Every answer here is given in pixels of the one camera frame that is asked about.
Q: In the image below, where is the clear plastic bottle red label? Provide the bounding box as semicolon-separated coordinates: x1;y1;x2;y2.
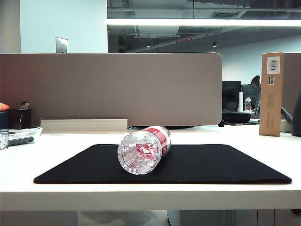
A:
117;125;172;177

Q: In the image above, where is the black mouse pad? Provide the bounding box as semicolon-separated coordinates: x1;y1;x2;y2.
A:
33;144;293;185

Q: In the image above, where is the grey fabric desk partition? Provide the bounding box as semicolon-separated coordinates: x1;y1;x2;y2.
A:
0;52;223;127
281;52;301;133

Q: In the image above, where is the black computer monitor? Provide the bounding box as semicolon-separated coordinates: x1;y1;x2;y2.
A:
222;81;242;112

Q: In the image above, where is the black round cushion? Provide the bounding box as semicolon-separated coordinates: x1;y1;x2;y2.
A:
222;111;252;123

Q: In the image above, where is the long ceiling light strip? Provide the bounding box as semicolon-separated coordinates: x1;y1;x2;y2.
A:
107;18;301;27

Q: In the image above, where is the black office chair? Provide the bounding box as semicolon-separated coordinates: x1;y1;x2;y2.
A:
242;75;262;119

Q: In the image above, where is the tall brown cardboard box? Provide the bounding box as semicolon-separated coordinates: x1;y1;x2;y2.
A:
259;52;285;137

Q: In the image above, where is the black pen holder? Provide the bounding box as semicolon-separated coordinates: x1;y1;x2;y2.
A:
7;108;32;130

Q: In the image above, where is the plastic bag of black discs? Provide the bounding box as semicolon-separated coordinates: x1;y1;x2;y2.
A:
0;126;43;148

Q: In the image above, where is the dark blue box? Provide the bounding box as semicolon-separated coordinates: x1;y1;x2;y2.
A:
0;111;9;130

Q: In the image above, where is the white perforated part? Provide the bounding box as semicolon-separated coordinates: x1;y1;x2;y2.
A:
0;131;9;150

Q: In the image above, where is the beige cable tray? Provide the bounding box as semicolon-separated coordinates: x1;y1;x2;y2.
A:
40;119;128;135

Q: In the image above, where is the metal wall switch plate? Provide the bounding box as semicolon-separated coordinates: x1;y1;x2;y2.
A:
55;37;69;54

